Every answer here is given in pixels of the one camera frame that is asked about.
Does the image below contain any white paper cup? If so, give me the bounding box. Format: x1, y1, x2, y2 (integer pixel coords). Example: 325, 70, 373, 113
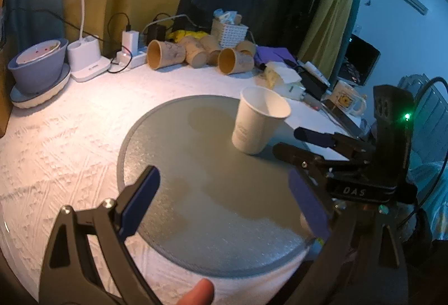
231, 87, 292, 155

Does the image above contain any yellow cloth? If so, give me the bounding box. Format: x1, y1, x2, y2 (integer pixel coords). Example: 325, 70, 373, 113
166, 30, 211, 42

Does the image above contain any white power strip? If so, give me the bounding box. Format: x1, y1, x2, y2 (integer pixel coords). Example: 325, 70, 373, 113
116, 48, 148, 69

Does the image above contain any white desk lamp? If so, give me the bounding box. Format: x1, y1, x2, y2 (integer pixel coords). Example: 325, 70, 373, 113
42, 0, 131, 83

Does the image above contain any yellow curtain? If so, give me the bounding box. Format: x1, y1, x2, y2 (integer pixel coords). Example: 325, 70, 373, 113
297, 0, 363, 72

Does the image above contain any purple cloth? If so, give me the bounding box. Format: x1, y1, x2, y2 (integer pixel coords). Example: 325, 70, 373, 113
253, 45, 298, 70

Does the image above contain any white textured tablecloth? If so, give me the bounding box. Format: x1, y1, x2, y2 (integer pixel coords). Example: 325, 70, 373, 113
0, 59, 365, 305

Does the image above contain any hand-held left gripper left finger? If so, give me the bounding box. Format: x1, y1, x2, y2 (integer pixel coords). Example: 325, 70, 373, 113
38, 165, 162, 305

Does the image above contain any blue bowl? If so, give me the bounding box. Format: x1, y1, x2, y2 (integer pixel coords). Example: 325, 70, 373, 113
8, 38, 69, 95

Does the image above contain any dark screen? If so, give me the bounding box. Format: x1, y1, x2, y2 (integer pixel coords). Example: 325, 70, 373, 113
344, 34, 382, 86

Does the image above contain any white charger plug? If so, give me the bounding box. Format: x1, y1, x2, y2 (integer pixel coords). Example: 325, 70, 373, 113
121, 31, 140, 53

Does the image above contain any white woven basket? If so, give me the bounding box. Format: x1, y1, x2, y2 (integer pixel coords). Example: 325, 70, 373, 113
211, 9, 249, 49

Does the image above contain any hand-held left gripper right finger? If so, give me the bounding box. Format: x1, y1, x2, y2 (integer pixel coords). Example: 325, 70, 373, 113
288, 170, 411, 305

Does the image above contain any black flat box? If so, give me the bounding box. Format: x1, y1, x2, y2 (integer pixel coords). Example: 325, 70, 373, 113
297, 63, 330, 100

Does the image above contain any pale round plate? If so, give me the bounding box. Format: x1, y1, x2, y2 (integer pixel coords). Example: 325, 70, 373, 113
10, 63, 71, 109

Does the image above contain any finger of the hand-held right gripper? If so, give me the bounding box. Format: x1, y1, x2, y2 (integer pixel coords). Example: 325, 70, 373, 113
294, 127, 378, 161
272, 142, 372, 184

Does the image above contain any tissue pack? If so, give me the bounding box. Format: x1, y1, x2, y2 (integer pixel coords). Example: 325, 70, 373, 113
262, 62, 304, 91

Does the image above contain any brown paper cup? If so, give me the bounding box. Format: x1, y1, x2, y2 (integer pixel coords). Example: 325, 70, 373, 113
146, 39, 186, 71
234, 41, 257, 57
180, 36, 208, 68
217, 48, 255, 76
199, 34, 222, 65

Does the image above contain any white cable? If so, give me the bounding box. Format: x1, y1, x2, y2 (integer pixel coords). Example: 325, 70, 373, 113
141, 13, 197, 33

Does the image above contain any grey round mat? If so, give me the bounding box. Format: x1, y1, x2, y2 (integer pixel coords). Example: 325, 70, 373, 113
117, 95, 316, 278

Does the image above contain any white mug with yellow print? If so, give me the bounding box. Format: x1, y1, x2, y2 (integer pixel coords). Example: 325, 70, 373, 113
330, 80, 368, 117

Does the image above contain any dark chair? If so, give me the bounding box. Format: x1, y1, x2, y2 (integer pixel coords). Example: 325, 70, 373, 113
191, 0, 264, 47

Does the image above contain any black power adapter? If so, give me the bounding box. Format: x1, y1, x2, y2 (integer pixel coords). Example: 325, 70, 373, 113
146, 24, 167, 43

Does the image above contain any black charger cable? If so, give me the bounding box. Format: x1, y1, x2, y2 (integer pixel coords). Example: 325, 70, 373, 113
106, 13, 132, 75

